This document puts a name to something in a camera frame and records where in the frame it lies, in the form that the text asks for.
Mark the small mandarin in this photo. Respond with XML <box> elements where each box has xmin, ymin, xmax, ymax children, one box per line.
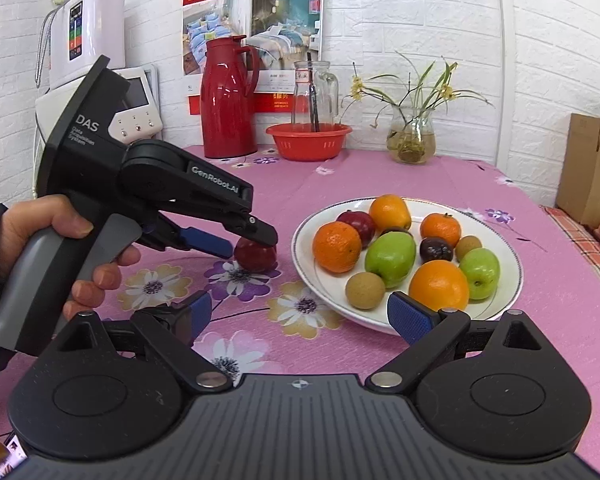
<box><xmin>420</xmin><ymin>212</ymin><xmax>462</xmax><ymax>249</ymax></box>

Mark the white plate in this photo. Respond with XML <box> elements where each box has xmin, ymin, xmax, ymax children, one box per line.
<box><xmin>291</xmin><ymin>196</ymin><xmax>525</xmax><ymax>336</ymax></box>

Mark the large bumpy mandarin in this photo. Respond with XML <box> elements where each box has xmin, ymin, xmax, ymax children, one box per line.
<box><xmin>312</xmin><ymin>220</ymin><xmax>363</xmax><ymax>274</ymax></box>

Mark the small brown longan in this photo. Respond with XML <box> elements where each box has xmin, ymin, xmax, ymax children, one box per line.
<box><xmin>454</xmin><ymin>235</ymin><xmax>483</xmax><ymax>262</ymax></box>

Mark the pink floral tablecloth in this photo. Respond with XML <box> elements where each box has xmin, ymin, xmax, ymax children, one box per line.
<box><xmin>0</xmin><ymin>145</ymin><xmax>600</xmax><ymax>436</ymax></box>

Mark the large smooth orange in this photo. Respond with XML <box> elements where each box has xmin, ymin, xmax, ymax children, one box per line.
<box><xmin>409</xmin><ymin>260</ymin><xmax>470</xmax><ymax>313</ymax></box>

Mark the checkered cloth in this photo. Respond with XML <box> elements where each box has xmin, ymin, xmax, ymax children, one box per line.
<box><xmin>540</xmin><ymin>204</ymin><xmax>600</xmax><ymax>281</ymax></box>

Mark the large green apple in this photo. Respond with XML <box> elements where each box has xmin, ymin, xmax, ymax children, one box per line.
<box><xmin>364</xmin><ymin>231</ymin><xmax>417</xmax><ymax>289</ymax></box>

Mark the red apple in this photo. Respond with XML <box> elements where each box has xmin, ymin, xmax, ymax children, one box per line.
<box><xmin>233</xmin><ymin>237</ymin><xmax>278</xmax><ymax>273</ymax></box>
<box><xmin>336</xmin><ymin>210</ymin><xmax>377</xmax><ymax>250</ymax></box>

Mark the cardboard box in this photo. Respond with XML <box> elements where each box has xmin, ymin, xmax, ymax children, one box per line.
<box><xmin>556</xmin><ymin>112</ymin><xmax>600</xmax><ymax>231</ymax></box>

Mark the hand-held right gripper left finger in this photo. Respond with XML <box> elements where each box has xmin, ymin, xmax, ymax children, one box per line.
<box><xmin>60</xmin><ymin>290</ymin><xmax>233</xmax><ymax>393</ymax></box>

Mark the white water purifier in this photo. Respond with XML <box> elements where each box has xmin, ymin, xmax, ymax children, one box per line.
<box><xmin>49</xmin><ymin>0</ymin><xmax>126</xmax><ymax>88</ymax></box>

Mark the green orchid plant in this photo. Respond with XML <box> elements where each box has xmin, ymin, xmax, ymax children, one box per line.
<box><xmin>340</xmin><ymin>51</ymin><xmax>496</xmax><ymax>131</ymax></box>

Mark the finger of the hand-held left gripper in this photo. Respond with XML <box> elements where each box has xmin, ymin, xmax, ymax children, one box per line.
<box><xmin>152</xmin><ymin>214</ymin><xmax>234</xmax><ymax>260</ymax></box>
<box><xmin>220</xmin><ymin>207</ymin><xmax>279</xmax><ymax>248</ymax></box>

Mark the white appliance with screen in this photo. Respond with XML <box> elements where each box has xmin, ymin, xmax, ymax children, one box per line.
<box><xmin>35</xmin><ymin>64</ymin><xmax>165</xmax><ymax>161</ymax></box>

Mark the small green apple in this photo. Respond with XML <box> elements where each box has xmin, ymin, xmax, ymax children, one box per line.
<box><xmin>458</xmin><ymin>248</ymin><xmax>501</xmax><ymax>301</ymax></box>

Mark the red thermos jug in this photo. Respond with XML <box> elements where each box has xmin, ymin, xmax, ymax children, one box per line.
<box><xmin>200</xmin><ymin>35</ymin><xmax>261</xmax><ymax>159</ymax></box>

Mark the large brown longan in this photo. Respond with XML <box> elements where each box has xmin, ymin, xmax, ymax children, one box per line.
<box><xmin>345</xmin><ymin>272</ymin><xmax>386</xmax><ymax>310</ymax></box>

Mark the dark purple plum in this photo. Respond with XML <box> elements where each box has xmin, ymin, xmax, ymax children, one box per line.
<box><xmin>419</xmin><ymin>236</ymin><xmax>454</xmax><ymax>264</ymax></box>

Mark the black stirring stick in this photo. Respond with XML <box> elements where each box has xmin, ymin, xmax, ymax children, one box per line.
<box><xmin>307</xmin><ymin>52</ymin><xmax>322</xmax><ymax>131</ymax></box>

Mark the person's left hand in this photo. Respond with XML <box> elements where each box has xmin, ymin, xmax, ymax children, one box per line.
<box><xmin>0</xmin><ymin>194</ymin><xmax>142</xmax><ymax>322</ymax></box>

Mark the silver flexible hose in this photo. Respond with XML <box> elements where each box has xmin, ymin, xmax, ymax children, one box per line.
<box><xmin>34</xmin><ymin>7</ymin><xmax>56</xmax><ymax>91</ymax></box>

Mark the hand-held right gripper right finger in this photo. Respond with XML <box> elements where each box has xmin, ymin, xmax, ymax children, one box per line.
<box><xmin>365</xmin><ymin>291</ymin><xmax>546</xmax><ymax>393</ymax></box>

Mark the wall calendar poster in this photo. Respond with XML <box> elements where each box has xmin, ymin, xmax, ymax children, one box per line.
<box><xmin>182</xmin><ymin>0</ymin><xmax>325</xmax><ymax>116</ymax></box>

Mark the red plastic basket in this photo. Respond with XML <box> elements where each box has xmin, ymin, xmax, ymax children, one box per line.
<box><xmin>266</xmin><ymin>123</ymin><xmax>353</xmax><ymax>162</ymax></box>

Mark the glass vase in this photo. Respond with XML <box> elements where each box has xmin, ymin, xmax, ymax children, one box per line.
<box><xmin>386</xmin><ymin>107</ymin><xmax>437</xmax><ymax>165</ymax></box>

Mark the glass pitcher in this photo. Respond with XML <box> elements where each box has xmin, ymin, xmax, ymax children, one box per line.
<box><xmin>291</xmin><ymin>60</ymin><xmax>340</xmax><ymax>131</ymax></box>

